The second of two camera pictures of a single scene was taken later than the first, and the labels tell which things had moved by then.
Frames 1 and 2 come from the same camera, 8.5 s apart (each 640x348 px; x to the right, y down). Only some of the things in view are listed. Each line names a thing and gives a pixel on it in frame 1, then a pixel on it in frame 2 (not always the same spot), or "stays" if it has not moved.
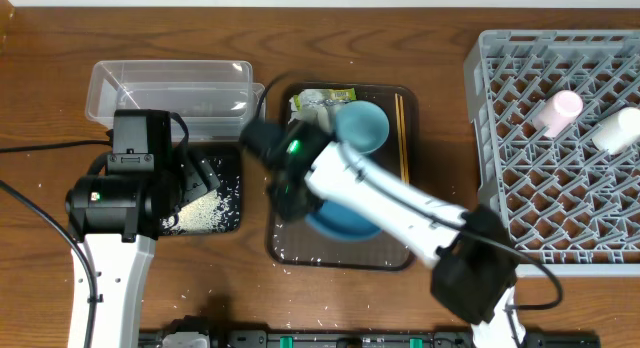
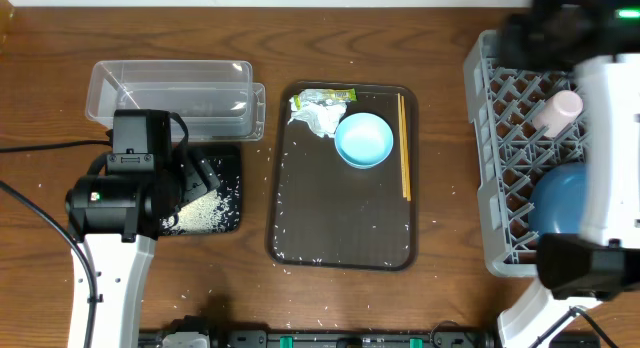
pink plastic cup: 559,113 stays
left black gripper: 200,175 stays
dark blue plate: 337,222 → 556,202
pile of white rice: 205,215 stays
